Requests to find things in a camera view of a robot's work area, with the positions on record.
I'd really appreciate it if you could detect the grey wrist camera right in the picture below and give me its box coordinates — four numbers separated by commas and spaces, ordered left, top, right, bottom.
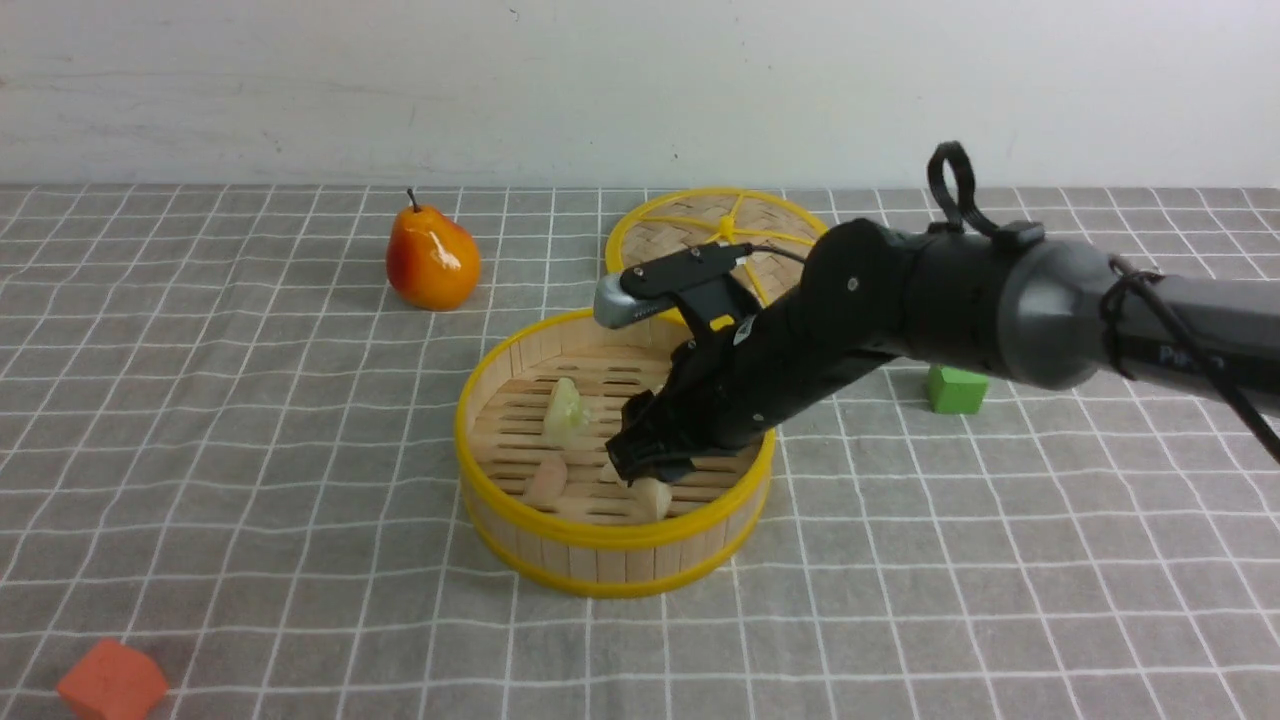
593, 243, 765, 346

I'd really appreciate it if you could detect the orange wooden cube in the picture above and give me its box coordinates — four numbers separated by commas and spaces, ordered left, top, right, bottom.
56, 638, 170, 719

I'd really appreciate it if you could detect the green wooden cube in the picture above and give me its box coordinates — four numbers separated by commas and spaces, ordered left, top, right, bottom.
925, 364, 989, 415

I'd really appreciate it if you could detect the orange toy pear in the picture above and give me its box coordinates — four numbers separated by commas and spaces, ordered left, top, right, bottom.
385, 188, 483, 313

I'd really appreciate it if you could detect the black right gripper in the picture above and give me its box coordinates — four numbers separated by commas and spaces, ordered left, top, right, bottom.
605, 219, 916, 483

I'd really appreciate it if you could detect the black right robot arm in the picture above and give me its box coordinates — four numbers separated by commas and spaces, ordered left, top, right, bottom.
593, 219, 1279, 483

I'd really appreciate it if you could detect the bamboo steamer tray yellow rim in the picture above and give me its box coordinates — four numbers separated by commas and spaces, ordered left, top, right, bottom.
454, 310, 776, 598

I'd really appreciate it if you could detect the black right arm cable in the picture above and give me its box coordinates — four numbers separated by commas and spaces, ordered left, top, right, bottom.
925, 140, 1280, 466

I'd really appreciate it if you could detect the green toy dumpling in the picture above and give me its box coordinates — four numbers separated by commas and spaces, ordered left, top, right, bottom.
543, 377, 590, 448

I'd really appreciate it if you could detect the white toy dumpling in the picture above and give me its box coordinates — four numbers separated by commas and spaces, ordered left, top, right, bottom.
628, 477, 672, 524

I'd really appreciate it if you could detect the bamboo steamer lid yellow rim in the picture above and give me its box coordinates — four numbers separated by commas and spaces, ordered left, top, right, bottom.
593, 187, 828, 329

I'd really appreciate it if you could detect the pink toy dumpling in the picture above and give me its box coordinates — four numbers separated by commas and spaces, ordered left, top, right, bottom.
521, 454, 568, 510

